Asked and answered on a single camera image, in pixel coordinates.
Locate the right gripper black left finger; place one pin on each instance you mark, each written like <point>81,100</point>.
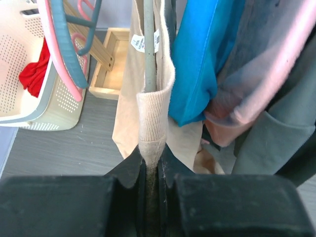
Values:
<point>75,206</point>

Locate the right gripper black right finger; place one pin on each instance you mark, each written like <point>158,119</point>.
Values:
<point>210,205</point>

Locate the beige t shirt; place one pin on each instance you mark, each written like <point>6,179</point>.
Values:
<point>142,119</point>

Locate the clear grey hanger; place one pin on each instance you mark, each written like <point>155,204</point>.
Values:
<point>150,65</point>

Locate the grey garment on hanger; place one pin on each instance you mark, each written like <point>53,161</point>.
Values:
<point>286,123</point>

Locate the pink garment on hanger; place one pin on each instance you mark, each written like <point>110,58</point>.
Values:
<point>270,38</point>

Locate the blue t shirt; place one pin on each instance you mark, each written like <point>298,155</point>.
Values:
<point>204,41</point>

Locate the grey plastic hanger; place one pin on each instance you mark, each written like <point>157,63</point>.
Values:
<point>69,56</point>

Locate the pink plastic hanger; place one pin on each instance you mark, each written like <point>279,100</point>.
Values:
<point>78,35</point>

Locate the wooden clothes rack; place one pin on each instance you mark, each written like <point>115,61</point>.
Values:
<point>111,57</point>

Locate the red cloth in basket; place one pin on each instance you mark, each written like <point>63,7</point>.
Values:
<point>33,74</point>

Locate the white laundry basket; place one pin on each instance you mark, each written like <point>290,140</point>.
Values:
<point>21,40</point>

